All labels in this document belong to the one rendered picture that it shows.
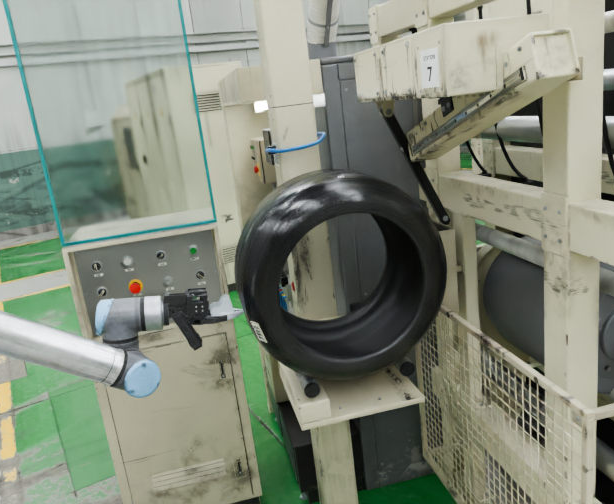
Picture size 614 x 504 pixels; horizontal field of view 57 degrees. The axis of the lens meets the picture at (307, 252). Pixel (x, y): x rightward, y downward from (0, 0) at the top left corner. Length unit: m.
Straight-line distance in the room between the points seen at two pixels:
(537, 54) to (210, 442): 1.84
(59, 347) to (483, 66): 1.09
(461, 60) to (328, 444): 1.41
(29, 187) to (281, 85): 9.00
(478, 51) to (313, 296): 0.97
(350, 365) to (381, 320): 0.31
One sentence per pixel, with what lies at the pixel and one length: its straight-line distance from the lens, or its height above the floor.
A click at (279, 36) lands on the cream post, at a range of 1.78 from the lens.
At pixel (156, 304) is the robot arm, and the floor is 1.21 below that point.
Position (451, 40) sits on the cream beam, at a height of 1.75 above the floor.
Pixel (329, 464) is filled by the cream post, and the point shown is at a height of 0.39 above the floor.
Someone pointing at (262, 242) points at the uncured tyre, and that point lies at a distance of 1.41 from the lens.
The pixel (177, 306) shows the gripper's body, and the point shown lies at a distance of 1.53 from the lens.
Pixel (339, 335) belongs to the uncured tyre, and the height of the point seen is 0.93.
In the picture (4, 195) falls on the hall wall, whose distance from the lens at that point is 10.56.
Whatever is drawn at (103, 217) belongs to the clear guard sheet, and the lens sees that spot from 2.12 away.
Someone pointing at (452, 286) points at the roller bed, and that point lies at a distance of 1.97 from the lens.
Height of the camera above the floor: 1.67
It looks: 15 degrees down
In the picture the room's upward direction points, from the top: 7 degrees counter-clockwise
